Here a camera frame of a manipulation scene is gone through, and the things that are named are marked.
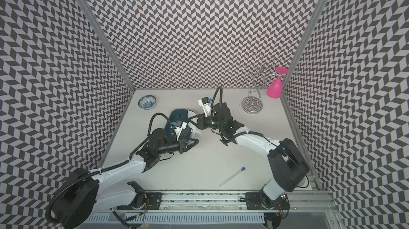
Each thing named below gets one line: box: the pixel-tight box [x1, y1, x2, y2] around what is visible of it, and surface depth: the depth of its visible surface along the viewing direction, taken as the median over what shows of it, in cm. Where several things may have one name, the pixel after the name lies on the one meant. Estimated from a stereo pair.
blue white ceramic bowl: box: [137, 94, 157, 110], surface depth 110 cm
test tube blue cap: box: [219, 166, 246, 187], surface depth 81 cm
